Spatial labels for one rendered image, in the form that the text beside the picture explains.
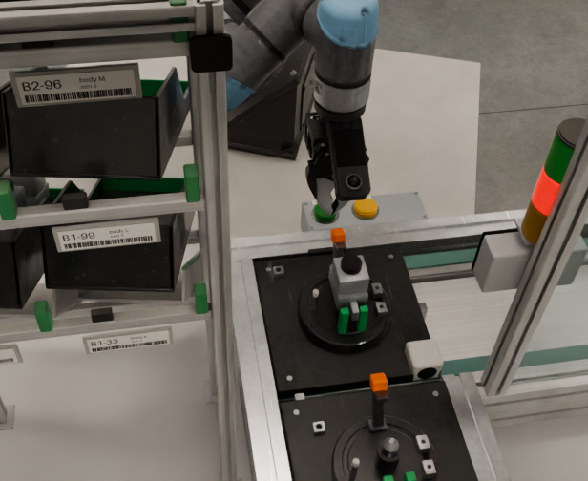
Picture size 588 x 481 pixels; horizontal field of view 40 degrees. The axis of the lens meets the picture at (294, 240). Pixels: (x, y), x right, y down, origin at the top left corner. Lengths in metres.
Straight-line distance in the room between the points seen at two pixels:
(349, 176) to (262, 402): 0.34
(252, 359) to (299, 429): 0.14
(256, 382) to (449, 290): 0.37
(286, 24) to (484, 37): 2.53
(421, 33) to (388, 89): 1.74
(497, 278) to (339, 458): 0.31
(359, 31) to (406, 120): 0.74
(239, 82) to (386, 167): 0.60
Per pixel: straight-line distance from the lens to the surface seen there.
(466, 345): 1.30
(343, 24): 1.01
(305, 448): 1.12
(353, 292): 1.15
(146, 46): 0.58
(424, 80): 1.85
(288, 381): 1.16
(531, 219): 0.97
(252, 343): 1.22
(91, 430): 1.27
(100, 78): 0.60
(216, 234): 0.72
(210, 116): 0.62
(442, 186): 1.61
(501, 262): 1.00
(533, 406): 1.28
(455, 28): 3.61
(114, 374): 1.32
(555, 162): 0.91
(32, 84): 0.60
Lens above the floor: 1.97
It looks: 49 degrees down
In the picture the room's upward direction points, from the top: 4 degrees clockwise
